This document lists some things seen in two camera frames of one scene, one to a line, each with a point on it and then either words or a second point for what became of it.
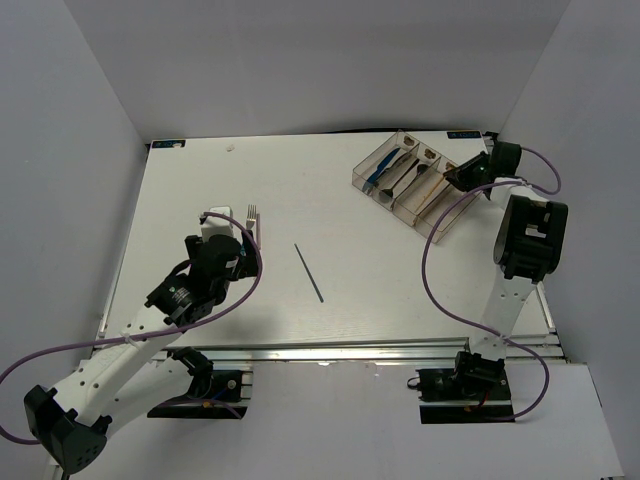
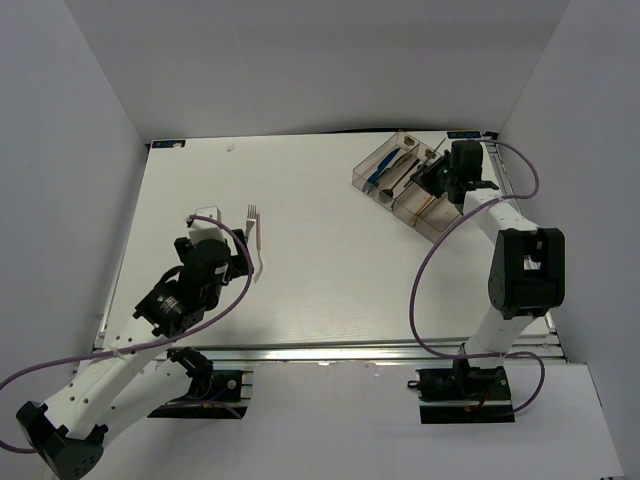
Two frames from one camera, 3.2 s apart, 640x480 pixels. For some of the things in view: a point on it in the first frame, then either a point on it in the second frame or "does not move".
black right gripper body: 469,175 to 436,178
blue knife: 370,181 does not move
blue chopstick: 309,274 to 434,151
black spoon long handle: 389,191 does not move
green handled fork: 251,216 does not move
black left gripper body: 247,264 does not move
